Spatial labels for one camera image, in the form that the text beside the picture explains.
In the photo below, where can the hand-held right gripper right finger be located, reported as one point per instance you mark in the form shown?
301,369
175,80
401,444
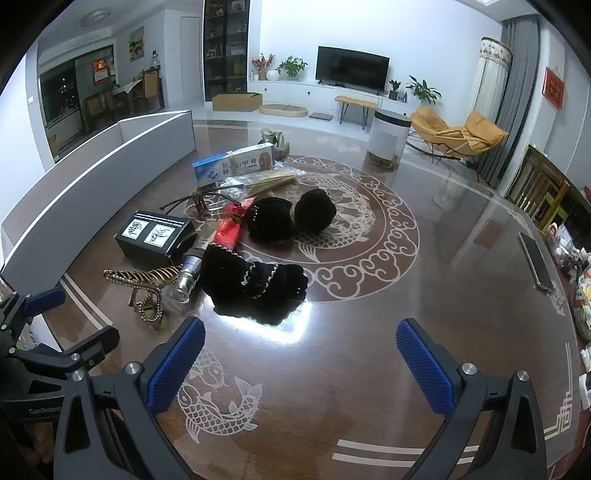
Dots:
425,364

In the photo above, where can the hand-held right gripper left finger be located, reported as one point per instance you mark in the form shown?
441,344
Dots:
178,364

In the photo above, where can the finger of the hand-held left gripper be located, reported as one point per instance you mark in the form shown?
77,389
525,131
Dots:
44,299
78,344

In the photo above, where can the black item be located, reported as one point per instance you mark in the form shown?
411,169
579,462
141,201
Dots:
187,279

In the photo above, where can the gold hair claw clip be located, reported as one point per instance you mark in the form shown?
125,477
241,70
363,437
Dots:
138,279

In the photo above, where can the black knit cloth white trim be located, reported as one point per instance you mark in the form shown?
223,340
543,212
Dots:
240,281

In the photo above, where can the black printed box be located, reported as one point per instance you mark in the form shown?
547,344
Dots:
152,240

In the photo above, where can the white storage bin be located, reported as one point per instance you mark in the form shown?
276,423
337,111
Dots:
92,184

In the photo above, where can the red packet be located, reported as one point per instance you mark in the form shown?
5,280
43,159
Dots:
228,233

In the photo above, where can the black framed eyeglasses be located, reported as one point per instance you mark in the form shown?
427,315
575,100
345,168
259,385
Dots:
199,203

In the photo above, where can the black fuzzy knit pouf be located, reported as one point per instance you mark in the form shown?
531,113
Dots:
316,210
272,221

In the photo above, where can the clear bag of wooden sticks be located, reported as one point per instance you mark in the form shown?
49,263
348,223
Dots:
272,181

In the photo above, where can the black smartphone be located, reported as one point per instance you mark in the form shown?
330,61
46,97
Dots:
535,261

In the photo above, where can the pile of assorted clutter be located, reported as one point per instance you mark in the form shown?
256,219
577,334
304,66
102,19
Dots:
577,277

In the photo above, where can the blue white ointment box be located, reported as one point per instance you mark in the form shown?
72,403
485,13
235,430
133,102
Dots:
231,168

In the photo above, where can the wooden chair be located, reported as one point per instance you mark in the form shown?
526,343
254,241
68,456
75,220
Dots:
535,184

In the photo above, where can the clear jar black lid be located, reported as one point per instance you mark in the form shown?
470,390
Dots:
388,136

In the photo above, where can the red door poster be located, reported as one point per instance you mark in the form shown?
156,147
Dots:
101,70

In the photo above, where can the dining table with chairs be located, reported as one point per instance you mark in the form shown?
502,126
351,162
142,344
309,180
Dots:
147,85

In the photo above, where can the orange lounge chair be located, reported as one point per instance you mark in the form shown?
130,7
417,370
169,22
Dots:
429,122
485,131

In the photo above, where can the grey floor mat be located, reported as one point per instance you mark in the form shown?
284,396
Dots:
321,117

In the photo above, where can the cardboard box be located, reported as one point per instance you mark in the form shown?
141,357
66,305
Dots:
235,101

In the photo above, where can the wooden bench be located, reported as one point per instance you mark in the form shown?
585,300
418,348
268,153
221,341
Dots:
355,99

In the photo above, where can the round tan pet bed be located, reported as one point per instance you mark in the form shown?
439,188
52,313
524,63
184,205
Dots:
281,110

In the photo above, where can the large leafy potted plant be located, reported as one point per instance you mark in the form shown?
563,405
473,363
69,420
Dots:
422,90

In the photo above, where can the small potted plant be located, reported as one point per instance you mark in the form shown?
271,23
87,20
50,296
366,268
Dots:
395,90

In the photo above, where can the round ceiling light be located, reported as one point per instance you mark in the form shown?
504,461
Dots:
96,18

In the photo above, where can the grey curtain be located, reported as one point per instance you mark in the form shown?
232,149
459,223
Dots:
519,92

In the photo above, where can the white television console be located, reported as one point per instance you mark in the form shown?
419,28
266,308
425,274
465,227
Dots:
295,92

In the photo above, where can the covered standing air conditioner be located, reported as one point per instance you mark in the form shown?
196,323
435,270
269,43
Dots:
494,74

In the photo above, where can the white round vase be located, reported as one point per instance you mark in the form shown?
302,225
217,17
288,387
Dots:
273,75

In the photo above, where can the black television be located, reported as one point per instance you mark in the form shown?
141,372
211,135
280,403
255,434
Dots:
353,67

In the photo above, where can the dark glass display cabinet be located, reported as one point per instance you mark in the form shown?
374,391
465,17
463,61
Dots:
226,46

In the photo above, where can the red flower bouquet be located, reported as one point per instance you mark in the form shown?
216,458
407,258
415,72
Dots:
263,62

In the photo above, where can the bushy green potted plant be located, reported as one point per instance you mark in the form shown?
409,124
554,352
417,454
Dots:
291,67

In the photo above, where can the framed wall painting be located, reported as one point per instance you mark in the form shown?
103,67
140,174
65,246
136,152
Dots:
136,44

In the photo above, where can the red wall hanging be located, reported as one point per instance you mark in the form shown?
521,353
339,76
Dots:
553,87

